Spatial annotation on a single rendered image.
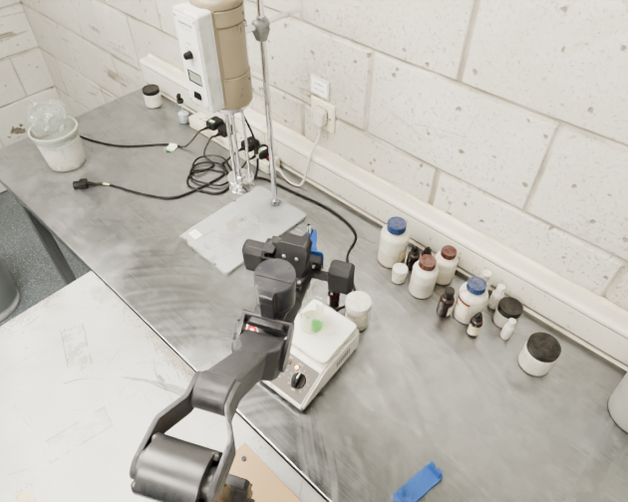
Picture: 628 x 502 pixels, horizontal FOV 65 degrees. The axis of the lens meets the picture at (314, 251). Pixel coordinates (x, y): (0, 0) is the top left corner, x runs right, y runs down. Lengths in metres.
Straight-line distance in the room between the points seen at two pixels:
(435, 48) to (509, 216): 0.40
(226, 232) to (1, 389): 0.62
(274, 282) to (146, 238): 0.80
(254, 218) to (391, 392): 0.62
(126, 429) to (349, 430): 0.44
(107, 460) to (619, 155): 1.10
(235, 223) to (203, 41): 0.55
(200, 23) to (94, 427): 0.81
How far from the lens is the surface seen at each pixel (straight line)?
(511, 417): 1.13
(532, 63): 1.04
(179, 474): 0.50
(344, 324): 1.07
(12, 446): 1.19
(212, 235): 1.37
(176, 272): 1.32
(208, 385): 0.54
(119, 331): 1.24
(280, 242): 0.73
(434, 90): 1.16
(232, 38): 1.06
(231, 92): 1.10
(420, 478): 1.02
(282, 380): 1.05
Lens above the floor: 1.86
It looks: 47 degrees down
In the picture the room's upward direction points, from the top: straight up
